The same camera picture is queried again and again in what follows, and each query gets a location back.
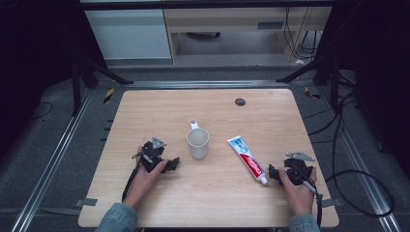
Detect long aluminium floor rail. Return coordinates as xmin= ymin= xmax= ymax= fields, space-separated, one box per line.
xmin=10 ymin=87 xmax=95 ymax=232
xmin=317 ymin=86 xmax=404 ymax=232

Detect yellow black tape strip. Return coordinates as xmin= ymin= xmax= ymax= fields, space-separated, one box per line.
xmin=102 ymin=87 xmax=116 ymax=104
xmin=304 ymin=86 xmax=322 ymax=101

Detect hanging black desk cables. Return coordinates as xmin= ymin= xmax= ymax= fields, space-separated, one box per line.
xmin=282 ymin=7 xmax=320 ymax=61

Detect white cup with handle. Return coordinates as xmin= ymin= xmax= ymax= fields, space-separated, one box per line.
xmin=186 ymin=118 xmax=211 ymax=160

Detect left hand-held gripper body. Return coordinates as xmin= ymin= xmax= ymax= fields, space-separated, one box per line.
xmin=140 ymin=136 xmax=169 ymax=174

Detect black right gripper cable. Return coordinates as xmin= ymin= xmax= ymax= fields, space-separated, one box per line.
xmin=299 ymin=170 xmax=325 ymax=229

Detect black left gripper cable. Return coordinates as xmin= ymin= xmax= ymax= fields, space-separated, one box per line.
xmin=121 ymin=154 xmax=145 ymax=203

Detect short aluminium floor rail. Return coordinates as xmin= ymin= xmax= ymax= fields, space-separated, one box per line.
xmin=123 ymin=79 xmax=290 ymax=90

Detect white cabinet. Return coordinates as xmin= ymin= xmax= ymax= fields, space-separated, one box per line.
xmin=83 ymin=8 xmax=173 ymax=61

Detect person's right hand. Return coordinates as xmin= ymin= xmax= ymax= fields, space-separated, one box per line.
xmin=278 ymin=166 xmax=318 ymax=216

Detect thin black floor cable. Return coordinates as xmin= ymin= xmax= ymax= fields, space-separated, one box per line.
xmin=29 ymin=101 xmax=54 ymax=121

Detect black metal stand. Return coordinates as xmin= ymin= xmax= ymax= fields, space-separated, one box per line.
xmin=276 ymin=54 xmax=344 ymax=112
xmin=71 ymin=56 xmax=133 ymax=118

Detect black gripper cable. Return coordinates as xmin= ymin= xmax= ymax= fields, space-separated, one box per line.
xmin=121 ymin=154 xmax=145 ymax=203
xmin=299 ymin=170 xmax=325 ymax=229

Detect looped black floor cable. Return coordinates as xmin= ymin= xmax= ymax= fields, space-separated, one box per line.
xmin=303 ymin=91 xmax=396 ymax=218

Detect grey tape piece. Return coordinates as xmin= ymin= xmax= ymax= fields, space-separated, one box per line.
xmin=74 ymin=197 xmax=99 ymax=208
xmin=320 ymin=197 xmax=343 ymax=209

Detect toothpaste tube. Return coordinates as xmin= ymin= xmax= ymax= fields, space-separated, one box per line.
xmin=226 ymin=134 xmax=269 ymax=186

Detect person's left hand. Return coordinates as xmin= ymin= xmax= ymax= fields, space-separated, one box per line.
xmin=123 ymin=145 xmax=169 ymax=211

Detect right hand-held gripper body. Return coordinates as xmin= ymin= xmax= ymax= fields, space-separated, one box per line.
xmin=282 ymin=151 xmax=316 ymax=187

